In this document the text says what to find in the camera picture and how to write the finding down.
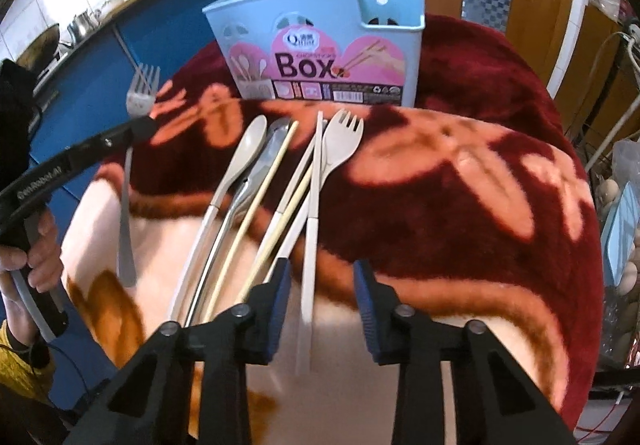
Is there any metal spoon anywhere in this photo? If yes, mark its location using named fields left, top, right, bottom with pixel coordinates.
left=185, top=118, right=296, bottom=327

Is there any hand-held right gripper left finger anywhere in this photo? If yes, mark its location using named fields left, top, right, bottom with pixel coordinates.
left=62, top=257, right=293, bottom=445

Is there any metal fork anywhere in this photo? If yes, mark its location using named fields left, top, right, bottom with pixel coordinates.
left=116, top=64, right=162, bottom=288

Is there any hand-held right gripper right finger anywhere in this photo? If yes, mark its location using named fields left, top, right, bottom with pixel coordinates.
left=352, top=260, right=581, bottom=445

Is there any red floral blanket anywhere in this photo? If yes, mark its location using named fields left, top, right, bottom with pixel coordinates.
left=60, top=15, right=603, bottom=445

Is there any person's left forearm yellow sleeve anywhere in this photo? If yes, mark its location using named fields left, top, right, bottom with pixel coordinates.
left=0, top=320, right=57, bottom=408

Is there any thin black cable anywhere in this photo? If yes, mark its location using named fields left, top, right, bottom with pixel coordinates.
left=42, top=342, right=103, bottom=408

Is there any wooden chopstick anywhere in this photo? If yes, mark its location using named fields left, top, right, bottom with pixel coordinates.
left=236, top=165, right=316, bottom=305
left=204, top=120, right=301, bottom=322

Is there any beige fork white handle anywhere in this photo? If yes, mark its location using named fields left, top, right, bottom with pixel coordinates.
left=262, top=108, right=365, bottom=278

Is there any person's left hand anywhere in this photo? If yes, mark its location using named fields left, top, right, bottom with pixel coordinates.
left=0, top=210, right=65, bottom=351

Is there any beige spoon white handle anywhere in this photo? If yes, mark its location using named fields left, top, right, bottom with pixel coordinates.
left=167, top=115, right=269, bottom=326

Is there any metal wok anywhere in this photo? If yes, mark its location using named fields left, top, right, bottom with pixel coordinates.
left=14, top=22, right=62, bottom=72

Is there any clear plastic bag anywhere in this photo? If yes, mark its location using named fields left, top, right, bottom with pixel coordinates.
left=611, top=139, right=640, bottom=193

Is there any wooden side cabinet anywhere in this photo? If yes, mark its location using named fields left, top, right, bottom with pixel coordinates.
left=550, top=0, right=632, bottom=138

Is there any metal kettle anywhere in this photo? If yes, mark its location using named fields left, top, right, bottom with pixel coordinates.
left=66, top=9, right=102, bottom=42

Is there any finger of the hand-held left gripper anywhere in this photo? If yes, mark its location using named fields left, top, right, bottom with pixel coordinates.
left=96, top=116, right=160, bottom=153

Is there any beige chopstick white handle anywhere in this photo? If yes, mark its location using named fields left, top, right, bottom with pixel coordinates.
left=252, top=122, right=328, bottom=273
left=295, top=111, right=325, bottom=377

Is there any light blue tray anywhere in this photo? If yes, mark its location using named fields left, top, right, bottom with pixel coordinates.
left=600, top=195, right=640, bottom=287

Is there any pile of eggs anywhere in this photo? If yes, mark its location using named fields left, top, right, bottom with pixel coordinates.
left=592, top=178, right=640, bottom=298

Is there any white cable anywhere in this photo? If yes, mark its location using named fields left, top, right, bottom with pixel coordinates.
left=587, top=25, right=640, bottom=171

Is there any light blue utensil box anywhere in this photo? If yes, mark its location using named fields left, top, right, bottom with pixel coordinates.
left=202, top=0, right=427, bottom=107

